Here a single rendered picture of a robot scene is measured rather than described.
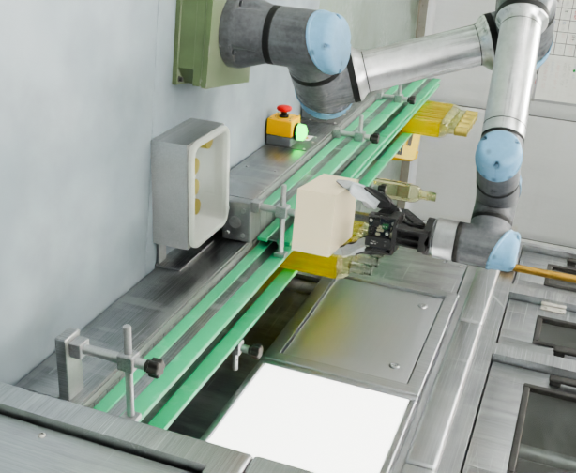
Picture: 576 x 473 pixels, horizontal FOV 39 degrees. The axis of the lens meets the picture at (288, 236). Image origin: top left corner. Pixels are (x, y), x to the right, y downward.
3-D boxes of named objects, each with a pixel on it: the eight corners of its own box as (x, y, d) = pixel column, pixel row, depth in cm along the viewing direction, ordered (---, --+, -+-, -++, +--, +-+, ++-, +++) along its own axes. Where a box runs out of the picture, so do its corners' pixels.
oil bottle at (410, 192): (353, 192, 263) (432, 206, 256) (355, 175, 263) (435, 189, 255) (356, 190, 269) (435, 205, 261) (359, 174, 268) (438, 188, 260)
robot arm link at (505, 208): (526, 157, 146) (514, 210, 142) (522, 187, 156) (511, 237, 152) (481, 149, 148) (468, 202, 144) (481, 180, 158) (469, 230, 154)
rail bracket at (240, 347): (195, 365, 167) (256, 380, 163) (195, 336, 164) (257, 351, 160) (204, 355, 170) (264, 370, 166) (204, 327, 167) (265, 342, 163)
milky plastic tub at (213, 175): (154, 244, 166) (192, 252, 164) (152, 139, 157) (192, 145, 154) (193, 214, 181) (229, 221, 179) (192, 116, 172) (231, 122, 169)
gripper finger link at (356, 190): (339, 174, 151) (375, 207, 150) (348, 168, 156) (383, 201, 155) (328, 186, 152) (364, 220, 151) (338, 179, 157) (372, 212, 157)
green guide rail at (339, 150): (257, 209, 182) (291, 216, 179) (257, 205, 181) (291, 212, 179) (423, 60, 332) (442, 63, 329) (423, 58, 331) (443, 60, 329)
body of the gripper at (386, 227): (365, 211, 149) (430, 223, 145) (377, 202, 157) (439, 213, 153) (360, 251, 151) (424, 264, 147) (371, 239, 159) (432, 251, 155)
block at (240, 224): (219, 238, 183) (249, 245, 180) (220, 200, 179) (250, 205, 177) (226, 233, 186) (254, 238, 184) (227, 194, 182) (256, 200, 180)
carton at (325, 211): (297, 188, 152) (336, 195, 149) (323, 173, 166) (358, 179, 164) (291, 250, 155) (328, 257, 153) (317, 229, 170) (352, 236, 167)
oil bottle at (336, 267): (260, 264, 191) (347, 282, 185) (261, 242, 189) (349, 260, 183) (268, 254, 196) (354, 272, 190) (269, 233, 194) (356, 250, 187)
